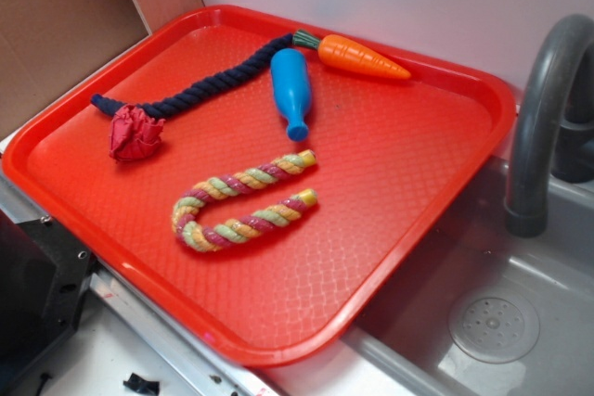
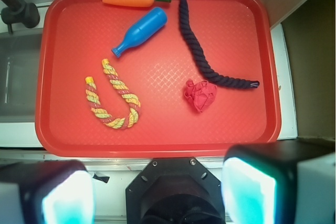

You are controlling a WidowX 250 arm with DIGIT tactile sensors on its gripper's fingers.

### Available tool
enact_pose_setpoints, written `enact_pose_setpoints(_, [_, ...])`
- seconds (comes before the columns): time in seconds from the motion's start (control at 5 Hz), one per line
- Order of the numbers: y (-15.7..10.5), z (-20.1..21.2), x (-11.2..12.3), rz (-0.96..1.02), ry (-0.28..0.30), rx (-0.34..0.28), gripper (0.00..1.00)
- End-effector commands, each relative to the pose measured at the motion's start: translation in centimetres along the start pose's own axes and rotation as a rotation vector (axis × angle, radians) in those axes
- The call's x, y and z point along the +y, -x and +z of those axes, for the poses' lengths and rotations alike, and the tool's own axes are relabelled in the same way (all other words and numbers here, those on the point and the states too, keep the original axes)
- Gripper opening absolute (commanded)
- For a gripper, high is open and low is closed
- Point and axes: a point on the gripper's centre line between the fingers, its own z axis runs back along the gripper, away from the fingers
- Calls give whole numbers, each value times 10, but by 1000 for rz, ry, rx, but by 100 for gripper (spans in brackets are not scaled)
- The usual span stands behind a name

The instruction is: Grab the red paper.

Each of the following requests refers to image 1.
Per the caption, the round sink drain cover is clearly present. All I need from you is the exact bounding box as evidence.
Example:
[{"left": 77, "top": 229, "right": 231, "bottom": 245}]
[{"left": 448, "top": 287, "right": 540, "bottom": 364}]

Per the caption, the orange plastic toy carrot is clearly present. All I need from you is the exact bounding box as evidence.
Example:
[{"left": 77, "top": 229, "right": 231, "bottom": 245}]
[{"left": 292, "top": 29, "right": 411, "bottom": 81}]

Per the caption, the grey plastic sink basin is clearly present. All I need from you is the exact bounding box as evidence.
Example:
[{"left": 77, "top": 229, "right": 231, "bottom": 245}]
[{"left": 344, "top": 159, "right": 593, "bottom": 395}]

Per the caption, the dark blue rope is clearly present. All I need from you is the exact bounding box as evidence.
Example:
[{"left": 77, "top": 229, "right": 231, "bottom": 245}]
[{"left": 90, "top": 32, "right": 294, "bottom": 121}]

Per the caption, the grey plastic faucet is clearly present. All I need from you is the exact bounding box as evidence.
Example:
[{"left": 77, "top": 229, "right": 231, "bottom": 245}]
[{"left": 504, "top": 14, "right": 593, "bottom": 237}]

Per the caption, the blue plastic toy bottle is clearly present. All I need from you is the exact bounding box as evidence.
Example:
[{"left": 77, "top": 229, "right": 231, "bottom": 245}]
[{"left": 270, "top": 48, "right": 313, "bottom": 142}]

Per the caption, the brown cardboard panel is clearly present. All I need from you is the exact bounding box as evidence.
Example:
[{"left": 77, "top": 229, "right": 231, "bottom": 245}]
[{"left": 1, "top": 0, "right": 203, "bottom": 137}]

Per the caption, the multicolour twisted rope toy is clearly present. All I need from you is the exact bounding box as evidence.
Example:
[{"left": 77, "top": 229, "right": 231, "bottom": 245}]
[{"left": 171, "top": 149, "right": 317, "bottom": 253}]

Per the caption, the red plastic tray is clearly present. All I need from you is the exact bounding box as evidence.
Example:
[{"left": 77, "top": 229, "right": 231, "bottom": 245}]
[{"left": 2, "top": 6, "right": 515, "bottom": 367}]

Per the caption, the black metal bracket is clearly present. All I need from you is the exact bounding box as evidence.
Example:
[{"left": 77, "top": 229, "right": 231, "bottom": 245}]
[{"left": 1, "top": 214, "right": 95, "bottom": 394}]

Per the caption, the black tape scrap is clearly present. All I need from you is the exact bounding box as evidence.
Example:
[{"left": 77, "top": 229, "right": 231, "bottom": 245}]
[{"left": 123, "top": 373, "right": 161, "bottom": 396}]

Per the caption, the crumpled red paper ball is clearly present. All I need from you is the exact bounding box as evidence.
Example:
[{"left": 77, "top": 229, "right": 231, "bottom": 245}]
[{"left": 109, "top": 105, "right": 165, "bottom": 161}]

